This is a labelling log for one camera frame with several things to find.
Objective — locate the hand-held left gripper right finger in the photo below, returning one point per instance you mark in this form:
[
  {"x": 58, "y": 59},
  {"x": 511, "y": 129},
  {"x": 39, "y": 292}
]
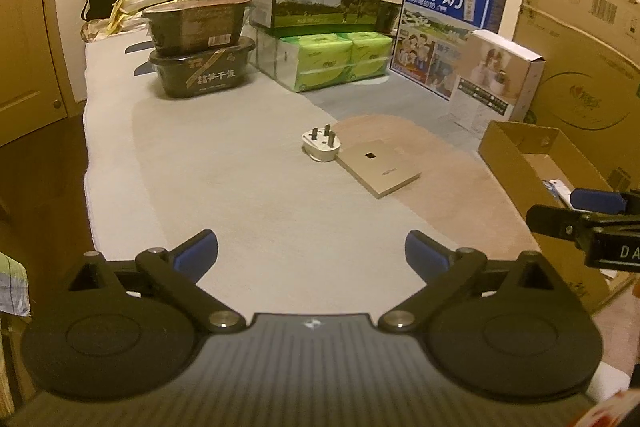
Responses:
[{"x": 422, "y": 252}]

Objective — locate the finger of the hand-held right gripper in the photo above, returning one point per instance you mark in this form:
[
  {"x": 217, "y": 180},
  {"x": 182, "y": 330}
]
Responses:
[
  {"x": 597, "y": 201},
  {"x": 550, "y": 217}
]

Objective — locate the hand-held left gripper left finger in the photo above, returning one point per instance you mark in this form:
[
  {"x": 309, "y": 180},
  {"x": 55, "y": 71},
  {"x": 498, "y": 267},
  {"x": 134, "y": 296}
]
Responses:
[{"x": 197, "y": 248}]

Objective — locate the shallow cardboard box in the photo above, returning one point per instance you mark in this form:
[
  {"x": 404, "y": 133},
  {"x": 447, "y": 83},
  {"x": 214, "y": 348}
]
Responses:
[{"x": 520, "y": 147}]

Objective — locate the white blue tube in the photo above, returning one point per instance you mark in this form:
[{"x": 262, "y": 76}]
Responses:
[{"x": 559, "y": 189}]

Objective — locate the flat beige box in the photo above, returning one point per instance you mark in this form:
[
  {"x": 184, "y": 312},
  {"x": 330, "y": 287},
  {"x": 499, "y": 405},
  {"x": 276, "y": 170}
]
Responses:
[{"x": 377, "y": 169}]

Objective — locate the large brown cardboard box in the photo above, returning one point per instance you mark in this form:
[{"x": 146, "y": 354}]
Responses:
[{"x": 580, "y": 67}]

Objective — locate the white plug adapter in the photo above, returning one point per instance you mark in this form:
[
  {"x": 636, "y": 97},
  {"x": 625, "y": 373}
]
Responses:
[{"x": 322, "y": 146}]

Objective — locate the white photo print box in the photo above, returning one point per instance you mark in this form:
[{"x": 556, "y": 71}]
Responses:
[{"x": 495, "y": 77}]

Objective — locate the red white packet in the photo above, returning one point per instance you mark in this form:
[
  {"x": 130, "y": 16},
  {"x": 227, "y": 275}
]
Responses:
[{"x": 612, "y": 409}]

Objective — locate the black food bowl gold ribbon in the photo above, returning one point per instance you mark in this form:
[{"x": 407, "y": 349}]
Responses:
[{"x": 200, "y": 69}]

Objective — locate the checked cloth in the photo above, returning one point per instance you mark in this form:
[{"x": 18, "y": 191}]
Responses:
[{"x": 12, "y": 284}]

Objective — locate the blue milk carton box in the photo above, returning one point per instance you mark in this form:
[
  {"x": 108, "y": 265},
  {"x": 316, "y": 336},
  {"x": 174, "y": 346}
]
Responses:
[{"x": 440, "y": 32}]

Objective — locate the green tissue pack bundle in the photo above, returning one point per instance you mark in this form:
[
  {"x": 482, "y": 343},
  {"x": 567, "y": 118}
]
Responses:
[{"x": 325, "y": 59}]

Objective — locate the black food bowl plain lid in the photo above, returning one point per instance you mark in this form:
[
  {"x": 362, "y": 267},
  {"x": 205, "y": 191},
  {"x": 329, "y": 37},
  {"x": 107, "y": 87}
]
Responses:
[{"x": 192, "y": 24}]

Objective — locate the dark green box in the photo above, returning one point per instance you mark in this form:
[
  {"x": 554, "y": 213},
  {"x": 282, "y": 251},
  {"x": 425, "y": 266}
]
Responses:
[{"x": 387, "y": 16}]

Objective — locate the wooden door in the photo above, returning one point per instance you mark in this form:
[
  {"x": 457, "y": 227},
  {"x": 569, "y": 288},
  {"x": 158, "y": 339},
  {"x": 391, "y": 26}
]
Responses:
[{"x": 25, "y": 47}]

